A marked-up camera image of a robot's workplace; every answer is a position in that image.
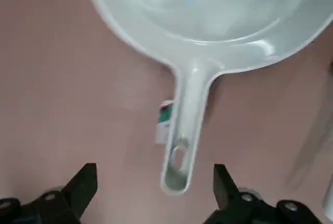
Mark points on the pale grey plastic dustpan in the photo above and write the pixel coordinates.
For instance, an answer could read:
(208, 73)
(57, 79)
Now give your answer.
(208, 13)

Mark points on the white green product label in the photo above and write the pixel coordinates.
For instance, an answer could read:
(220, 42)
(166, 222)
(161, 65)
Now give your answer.
(164, 119)

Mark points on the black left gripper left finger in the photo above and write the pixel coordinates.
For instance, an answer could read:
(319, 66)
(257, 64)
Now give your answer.
(65, 205)

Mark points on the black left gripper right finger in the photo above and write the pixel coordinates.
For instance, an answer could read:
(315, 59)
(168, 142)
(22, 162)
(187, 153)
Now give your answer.
(239, 208)

